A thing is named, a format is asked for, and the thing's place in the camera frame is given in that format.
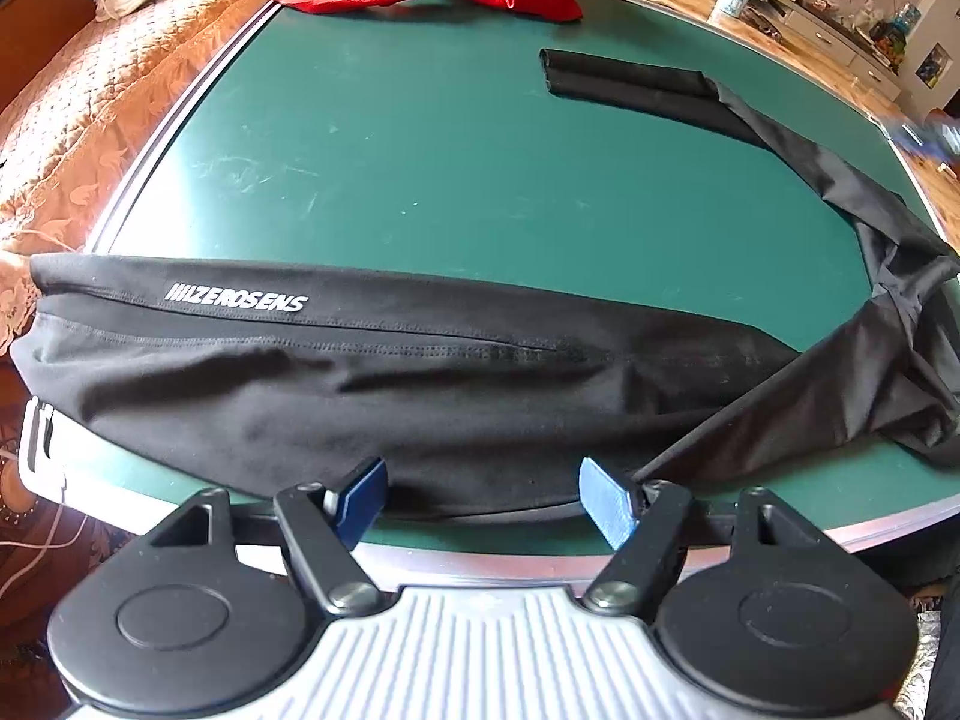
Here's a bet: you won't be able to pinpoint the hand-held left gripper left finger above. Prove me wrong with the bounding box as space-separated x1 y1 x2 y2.
146 456 391 614

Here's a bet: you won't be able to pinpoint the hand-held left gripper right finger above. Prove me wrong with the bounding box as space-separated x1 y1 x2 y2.
579 457 824 614

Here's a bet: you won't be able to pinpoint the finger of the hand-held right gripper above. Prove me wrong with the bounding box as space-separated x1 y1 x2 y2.
889 111 960 166

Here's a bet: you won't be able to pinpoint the black pants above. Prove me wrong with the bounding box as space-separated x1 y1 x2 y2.
7 47 960 522

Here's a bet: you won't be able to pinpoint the colourful toy box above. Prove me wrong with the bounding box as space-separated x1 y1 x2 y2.
870 4 922 55

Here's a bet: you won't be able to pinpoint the cream low cabinet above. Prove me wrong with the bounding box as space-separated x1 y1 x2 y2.
600 0 905 100

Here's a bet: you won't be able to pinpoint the small wall poster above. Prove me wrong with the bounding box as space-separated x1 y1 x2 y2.
916 43 952 88

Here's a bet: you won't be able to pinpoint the white cable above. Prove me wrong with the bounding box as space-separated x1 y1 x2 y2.
0 450 85 595

